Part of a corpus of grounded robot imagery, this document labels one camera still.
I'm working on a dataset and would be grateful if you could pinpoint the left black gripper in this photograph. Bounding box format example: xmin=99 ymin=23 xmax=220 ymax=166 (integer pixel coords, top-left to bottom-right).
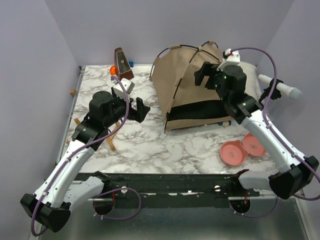
xmin=104 ymin=86 xmax=151 ymax=128

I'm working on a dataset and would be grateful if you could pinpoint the tan pet tent fabric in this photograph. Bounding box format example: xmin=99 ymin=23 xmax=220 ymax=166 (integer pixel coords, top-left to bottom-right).
xmin=151 ymin=41 xmax=238 ymax=133

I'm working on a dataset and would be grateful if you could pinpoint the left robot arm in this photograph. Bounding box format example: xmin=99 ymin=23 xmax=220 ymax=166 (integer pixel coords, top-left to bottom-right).
xmin=20 ymin=91 xmax=151 ymax=233

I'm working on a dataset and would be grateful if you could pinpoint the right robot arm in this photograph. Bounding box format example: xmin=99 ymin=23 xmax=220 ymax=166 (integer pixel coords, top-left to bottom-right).
xmin=194 ymin=61 xmax=319 ymax=200

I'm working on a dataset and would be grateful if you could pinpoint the pink cat-ear pet bowl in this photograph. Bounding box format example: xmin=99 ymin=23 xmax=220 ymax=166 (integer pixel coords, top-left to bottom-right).
xmin=219 ymin=140 xmax=249 ymax=167

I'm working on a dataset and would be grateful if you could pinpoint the brown wooden metronome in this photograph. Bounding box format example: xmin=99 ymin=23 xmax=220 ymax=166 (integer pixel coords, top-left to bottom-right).
xmin=114 ymin=47 xmax=134 ymax=80

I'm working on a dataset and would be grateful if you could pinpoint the blue small toy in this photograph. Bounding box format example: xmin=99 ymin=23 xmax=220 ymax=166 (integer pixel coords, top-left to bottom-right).
xmin=128 ymin=61 xmax=134 ymax=68

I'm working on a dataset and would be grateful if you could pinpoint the orange plastic cup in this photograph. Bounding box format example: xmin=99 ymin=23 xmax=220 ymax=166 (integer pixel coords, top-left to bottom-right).
xmin=109 ymin=65 xmax=117 ymax=76

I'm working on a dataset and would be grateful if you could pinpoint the white fluffy pillow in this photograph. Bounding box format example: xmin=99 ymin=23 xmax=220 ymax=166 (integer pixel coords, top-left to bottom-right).
xmin=238 ymin=61 xmax=258 ymax=100

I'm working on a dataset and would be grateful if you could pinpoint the wooden toy car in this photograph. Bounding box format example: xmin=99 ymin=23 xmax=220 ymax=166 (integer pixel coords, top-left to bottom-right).
xmin=218 ymin=120 xmax=232 ymax=127

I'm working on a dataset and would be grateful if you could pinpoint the wooden block on edge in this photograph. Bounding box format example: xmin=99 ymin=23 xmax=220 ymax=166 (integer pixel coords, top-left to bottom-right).
xmin=69 ymin=89 xmax=77 ymax=96

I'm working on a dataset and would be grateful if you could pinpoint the wooden stand frame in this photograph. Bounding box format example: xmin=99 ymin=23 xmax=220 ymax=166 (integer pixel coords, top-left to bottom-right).
xmin=74 ymin=118 xmax=120 ymax=151

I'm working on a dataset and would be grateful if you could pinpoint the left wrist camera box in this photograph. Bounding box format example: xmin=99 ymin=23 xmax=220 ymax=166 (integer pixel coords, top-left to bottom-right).
xmin=112 ymin=78 xmax=135 ymax=99

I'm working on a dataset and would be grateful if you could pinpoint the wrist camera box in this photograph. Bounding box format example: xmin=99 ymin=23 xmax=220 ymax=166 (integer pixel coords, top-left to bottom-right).
xmin=217 ymin=48 xmax=241 ymax=71
xmin=112 ymin=78 xmax=135 ymax=99

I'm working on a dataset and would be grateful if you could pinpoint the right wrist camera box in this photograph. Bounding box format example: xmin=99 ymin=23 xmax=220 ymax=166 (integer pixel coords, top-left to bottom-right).
xmin=217 ymin=48 xmax=241 ymax=71

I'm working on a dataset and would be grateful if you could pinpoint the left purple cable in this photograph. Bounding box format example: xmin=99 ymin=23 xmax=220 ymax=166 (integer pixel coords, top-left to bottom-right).
xmin=30 ymin=76 xmax=143 ymax=237

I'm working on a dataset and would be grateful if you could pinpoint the purple cable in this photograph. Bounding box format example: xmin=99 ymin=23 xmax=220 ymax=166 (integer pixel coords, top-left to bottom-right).
xmin=30 ymin=76 xmax=143 ymax=237
xmin=228 ymin=47 xmax=320 ymax=218

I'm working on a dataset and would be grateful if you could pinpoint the white microphone on mount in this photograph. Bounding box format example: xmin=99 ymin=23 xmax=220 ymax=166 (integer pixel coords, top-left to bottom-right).
xmin=258 ymin=74 xmax=303 ymax=104

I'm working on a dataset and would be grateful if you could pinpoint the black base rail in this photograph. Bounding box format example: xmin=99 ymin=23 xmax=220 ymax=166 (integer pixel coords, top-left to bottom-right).
xmin=75 ymin=171 xmax=260 ymax=211

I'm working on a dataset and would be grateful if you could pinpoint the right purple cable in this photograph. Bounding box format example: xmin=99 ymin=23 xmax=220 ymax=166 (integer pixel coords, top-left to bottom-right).
xmin=228 ymin=47 xmax=320 ymax=218

